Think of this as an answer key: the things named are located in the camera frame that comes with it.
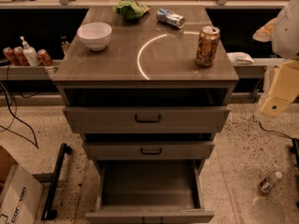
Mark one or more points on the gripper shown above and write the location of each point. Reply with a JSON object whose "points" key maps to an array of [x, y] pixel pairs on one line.
{"points": [[287, 32]]}

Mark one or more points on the grey bottom drawer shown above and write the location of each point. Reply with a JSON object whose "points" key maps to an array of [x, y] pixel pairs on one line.
{"points": [[149, 192]]}

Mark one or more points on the grey drawer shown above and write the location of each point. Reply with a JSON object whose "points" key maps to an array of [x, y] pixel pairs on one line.
{"points": [[109, 151], [149, 192], [205, 119]]}

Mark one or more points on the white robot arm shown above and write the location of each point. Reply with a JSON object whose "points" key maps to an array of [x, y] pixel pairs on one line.
{"points": [[283, 32]]}

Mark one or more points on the grey drawer cabinet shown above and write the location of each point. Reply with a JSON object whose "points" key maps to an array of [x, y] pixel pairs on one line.
{"points": [[146, 64]]}

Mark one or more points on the grey middle drawer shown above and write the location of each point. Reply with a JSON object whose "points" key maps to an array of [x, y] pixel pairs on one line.
{"points": [[109, 151]]}

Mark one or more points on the grey top drawer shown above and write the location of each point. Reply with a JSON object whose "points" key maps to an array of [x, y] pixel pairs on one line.
{"points": [[205, 119]]}

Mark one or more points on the white folded cloth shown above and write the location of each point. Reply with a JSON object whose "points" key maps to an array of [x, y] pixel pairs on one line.
{"points": [[240, 58]]}

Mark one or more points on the gold soda can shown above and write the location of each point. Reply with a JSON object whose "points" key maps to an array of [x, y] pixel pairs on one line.
{"points": [[208, 41]]}

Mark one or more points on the clear plastic bottle on floor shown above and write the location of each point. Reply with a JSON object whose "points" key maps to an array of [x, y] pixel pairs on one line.
{"points": [[270, 182]]}

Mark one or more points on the silver blue soda can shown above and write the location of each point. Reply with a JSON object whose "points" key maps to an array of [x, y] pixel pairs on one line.
{"points": [[170, 17]]}

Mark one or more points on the white ceramic bowl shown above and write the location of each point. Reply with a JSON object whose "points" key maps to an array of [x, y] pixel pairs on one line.
{"points": [[95, 35]]}

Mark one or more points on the small dark glass bottle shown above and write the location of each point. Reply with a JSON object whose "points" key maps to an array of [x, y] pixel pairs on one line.
{"points": [[64, 44]]}

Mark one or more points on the red can right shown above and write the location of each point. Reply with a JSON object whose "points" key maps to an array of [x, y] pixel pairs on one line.
{"points": [[45, 57]]}

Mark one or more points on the red can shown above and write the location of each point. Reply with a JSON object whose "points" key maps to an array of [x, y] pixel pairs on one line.
{"points": [[45, 57], [9, 53], [18, 51]]}

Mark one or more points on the white soap dispenser bottle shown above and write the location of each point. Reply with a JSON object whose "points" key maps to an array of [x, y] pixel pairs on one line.
{"points": [[30, 53]]}

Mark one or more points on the black metal bar stand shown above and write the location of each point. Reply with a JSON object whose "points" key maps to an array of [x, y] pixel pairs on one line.
{"points": [[48, 213]]}

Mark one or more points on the red can far left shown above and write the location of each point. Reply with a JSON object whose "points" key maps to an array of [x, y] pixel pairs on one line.
{"points": [[9, 53]]}

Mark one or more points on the cardboard box with print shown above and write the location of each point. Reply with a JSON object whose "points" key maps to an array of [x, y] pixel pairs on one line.
{"points": [[20, 192]]}

